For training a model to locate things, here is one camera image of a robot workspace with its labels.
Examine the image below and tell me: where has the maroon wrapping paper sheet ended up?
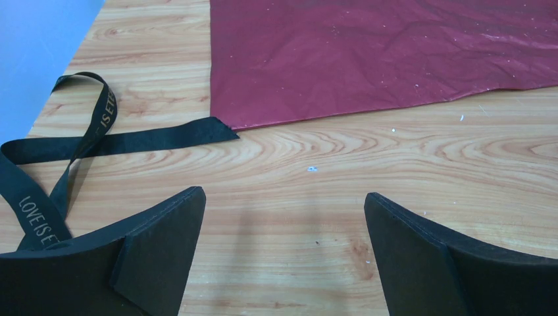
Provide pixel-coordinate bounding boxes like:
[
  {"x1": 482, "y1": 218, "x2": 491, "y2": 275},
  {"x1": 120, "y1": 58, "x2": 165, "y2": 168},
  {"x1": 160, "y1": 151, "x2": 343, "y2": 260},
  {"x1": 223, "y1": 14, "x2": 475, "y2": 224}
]
[{"x1": 210, "y1": 1, "x2": 557, "y2": 129}]

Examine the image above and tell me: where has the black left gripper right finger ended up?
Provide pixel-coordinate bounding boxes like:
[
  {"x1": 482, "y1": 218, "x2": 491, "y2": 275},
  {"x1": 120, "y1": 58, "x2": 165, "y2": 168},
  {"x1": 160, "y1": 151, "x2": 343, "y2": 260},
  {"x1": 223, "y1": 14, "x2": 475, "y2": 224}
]
[{"x1": 364, "y1": 193, "x2": 557, "y2": 315}]

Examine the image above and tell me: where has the black printed ribbon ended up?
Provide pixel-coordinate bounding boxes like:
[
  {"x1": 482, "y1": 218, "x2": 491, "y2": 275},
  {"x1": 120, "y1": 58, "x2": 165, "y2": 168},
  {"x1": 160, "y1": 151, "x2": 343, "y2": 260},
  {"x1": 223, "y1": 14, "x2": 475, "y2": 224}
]
[{"x1": 1, "y1": 72, "x2": 239, "y2": 251}]

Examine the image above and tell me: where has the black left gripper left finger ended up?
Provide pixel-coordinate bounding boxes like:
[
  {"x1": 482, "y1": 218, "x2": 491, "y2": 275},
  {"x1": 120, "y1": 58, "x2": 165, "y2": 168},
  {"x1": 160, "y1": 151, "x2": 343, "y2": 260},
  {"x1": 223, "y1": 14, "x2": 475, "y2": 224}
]
[{"x1": 1, "y1": 186, "x2": 206, "y2": 315}]

